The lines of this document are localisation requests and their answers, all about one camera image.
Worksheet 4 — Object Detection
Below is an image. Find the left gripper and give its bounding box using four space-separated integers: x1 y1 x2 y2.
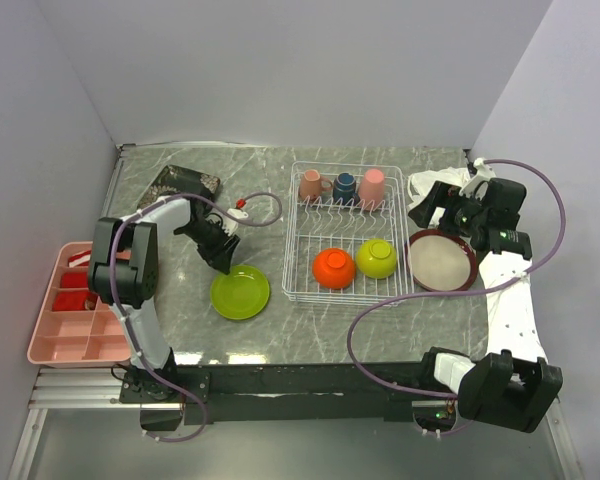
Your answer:
179 219 241 275

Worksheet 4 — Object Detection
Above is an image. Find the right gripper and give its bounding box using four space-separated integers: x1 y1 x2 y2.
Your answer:
408 181 488 238

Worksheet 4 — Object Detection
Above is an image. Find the green plate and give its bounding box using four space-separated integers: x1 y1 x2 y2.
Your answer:
210 265 271 321

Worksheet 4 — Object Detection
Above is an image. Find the pink plastic cup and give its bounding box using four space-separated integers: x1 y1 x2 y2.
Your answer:
357 168 385 211

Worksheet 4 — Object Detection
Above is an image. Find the green bowl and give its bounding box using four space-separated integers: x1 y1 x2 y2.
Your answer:
355 238 398 279

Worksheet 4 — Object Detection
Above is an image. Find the dark blue ceramic mug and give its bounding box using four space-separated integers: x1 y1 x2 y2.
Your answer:
332 172 358 206

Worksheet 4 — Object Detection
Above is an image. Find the orange bowl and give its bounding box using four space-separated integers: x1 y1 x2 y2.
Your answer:
312 248 356 289

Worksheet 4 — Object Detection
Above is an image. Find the pink ceramic mug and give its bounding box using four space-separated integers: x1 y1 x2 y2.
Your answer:
298 169 333 201

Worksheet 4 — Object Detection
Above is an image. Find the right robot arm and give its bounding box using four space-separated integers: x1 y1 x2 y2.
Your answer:
405 178 563 433

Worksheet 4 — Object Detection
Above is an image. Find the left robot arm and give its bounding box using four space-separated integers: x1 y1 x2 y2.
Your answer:
87 193 248 402

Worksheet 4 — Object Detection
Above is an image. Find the brown rimmed round plate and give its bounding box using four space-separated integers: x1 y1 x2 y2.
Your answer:
405 229 478 292

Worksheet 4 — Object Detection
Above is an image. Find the black floral square plate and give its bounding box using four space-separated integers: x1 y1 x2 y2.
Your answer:
137 165 221 209

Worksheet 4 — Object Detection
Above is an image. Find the black base bar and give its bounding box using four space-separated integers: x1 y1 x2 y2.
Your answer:
119 362 453 431

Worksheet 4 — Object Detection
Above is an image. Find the red white striped cloth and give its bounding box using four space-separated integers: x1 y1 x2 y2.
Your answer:
67 250 91 268

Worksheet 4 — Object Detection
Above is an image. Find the pink compartment tray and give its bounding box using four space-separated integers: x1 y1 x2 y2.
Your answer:
27 241 131 368

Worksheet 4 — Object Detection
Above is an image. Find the red cloth roll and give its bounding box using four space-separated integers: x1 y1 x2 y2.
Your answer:
52 290 98 312
60 271 88 289

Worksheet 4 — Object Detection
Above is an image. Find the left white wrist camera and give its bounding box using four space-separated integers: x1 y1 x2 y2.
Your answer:
213 199 249 236

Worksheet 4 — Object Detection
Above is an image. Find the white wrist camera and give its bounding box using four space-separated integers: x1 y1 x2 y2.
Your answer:
213 199 249 236
459 158 495 198

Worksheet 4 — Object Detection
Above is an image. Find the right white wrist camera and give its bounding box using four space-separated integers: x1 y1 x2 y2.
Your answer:
459 158 495 198

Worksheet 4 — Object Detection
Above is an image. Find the white wire dish rack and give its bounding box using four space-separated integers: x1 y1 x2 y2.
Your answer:
282 161 415 306

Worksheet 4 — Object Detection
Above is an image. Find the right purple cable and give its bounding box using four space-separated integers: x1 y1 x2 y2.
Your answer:
347 158 567 437

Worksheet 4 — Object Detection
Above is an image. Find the purple cable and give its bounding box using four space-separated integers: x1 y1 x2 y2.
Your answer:
107 191 284 445
347 158 567 437

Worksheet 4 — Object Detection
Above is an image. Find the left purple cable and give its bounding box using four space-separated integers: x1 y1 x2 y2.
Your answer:
107 191 284 445

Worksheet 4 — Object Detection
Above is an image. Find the aluminium frame rail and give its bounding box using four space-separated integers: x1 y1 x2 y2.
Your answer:
8 367 167 479

